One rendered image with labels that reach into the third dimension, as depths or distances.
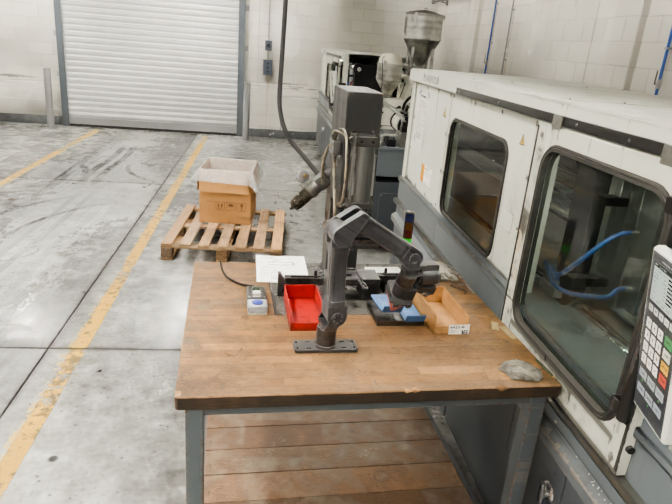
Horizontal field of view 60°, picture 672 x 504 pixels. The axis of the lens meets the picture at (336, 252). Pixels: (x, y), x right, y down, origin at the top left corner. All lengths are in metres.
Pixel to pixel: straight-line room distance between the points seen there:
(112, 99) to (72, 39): 1.15
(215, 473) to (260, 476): 0.17
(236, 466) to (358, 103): 1.46
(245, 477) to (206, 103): 9.41
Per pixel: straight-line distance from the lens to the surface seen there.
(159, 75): 11.33
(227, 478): 2.41
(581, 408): 1.85
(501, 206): 2.47
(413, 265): 1.79
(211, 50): 11.19
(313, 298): 2.17
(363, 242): 2.11
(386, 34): 11.42
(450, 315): 2.17
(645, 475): 1.69
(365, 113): 2.10
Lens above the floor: 1.81
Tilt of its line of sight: 20 degrees down
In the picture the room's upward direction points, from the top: 5 degrees clockwise
